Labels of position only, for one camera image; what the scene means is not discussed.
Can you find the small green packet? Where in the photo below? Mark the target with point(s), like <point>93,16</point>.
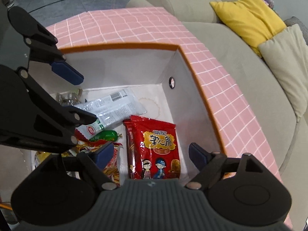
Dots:
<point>108,136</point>

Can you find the red yellow fries snack packet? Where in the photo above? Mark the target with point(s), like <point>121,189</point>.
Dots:
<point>112,168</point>

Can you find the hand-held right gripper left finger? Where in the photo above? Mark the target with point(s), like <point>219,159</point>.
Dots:
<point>103,154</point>

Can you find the beige cushion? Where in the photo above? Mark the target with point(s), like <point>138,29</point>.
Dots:
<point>288,60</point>

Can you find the purple grey fluffy item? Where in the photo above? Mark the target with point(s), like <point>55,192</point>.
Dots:
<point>269,2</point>

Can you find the white snack packet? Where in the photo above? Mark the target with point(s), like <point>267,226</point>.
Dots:
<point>115,110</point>

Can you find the long dark red packet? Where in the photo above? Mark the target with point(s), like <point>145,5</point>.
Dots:
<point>130,149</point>

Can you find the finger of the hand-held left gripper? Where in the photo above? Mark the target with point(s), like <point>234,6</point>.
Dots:
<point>67,72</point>
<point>72,115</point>

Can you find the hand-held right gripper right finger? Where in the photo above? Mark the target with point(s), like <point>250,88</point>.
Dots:
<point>196,155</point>

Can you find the clear bag of brown snack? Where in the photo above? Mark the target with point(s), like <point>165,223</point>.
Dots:
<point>68,98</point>

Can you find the orange cardboard box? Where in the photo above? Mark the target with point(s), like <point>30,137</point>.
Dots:
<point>144,65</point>

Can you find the pink checked tablecloth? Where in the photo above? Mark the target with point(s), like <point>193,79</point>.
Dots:
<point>216,77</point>

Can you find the red cartoon snack packet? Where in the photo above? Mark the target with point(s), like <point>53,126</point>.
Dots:
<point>156,137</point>

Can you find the yellow cushion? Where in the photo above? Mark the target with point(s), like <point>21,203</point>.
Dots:
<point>250,21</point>

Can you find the beige sofa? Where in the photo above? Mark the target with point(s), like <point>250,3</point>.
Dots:
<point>252,89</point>

